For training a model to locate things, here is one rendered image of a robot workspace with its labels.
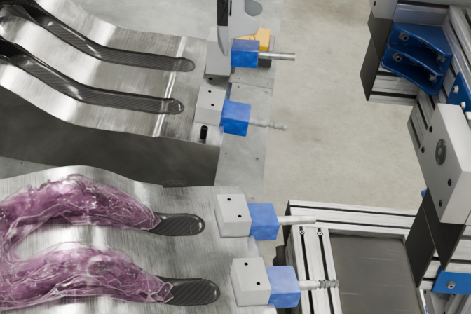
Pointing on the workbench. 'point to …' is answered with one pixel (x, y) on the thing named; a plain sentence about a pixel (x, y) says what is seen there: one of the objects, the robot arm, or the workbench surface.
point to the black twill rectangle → (174, 183)
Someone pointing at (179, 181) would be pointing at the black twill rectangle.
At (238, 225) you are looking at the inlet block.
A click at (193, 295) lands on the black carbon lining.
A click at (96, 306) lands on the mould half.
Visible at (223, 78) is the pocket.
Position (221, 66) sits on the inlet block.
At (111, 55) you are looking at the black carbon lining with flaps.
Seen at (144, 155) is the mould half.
